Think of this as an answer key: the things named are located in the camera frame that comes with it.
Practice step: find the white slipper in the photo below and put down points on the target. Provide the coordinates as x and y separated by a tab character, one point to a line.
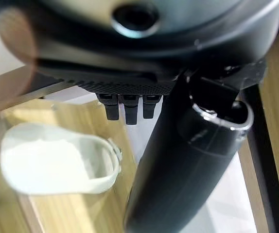
47	160

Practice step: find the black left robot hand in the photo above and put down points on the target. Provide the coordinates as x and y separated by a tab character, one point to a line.
178	170

